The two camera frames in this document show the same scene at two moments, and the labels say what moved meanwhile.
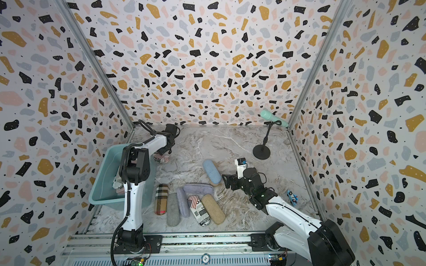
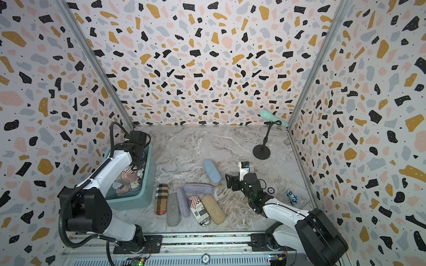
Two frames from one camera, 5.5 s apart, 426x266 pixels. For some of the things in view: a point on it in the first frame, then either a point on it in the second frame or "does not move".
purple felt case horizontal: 198,189 does not move
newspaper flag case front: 199,210 does not move
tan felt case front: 214,210 does not move
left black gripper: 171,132 -> 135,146
